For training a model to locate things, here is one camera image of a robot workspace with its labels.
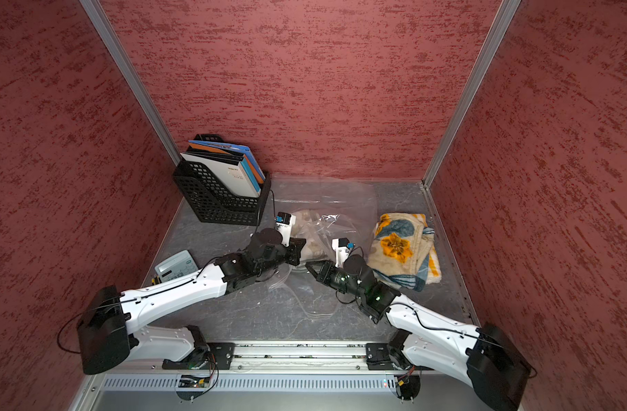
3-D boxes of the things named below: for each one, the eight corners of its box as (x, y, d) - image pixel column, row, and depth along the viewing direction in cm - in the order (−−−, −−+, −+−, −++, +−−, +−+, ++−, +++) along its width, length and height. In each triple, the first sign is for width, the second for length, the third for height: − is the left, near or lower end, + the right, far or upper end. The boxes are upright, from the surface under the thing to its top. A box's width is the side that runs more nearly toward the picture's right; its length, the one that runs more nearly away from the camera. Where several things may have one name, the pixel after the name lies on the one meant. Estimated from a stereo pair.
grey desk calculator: (166, 289, 90) (160, 285, 86) (159, 271, 94) (153, 266, 91) (199, 269, 95) (195, 264, 91) (190, 253, 99) (186, 248, 96)
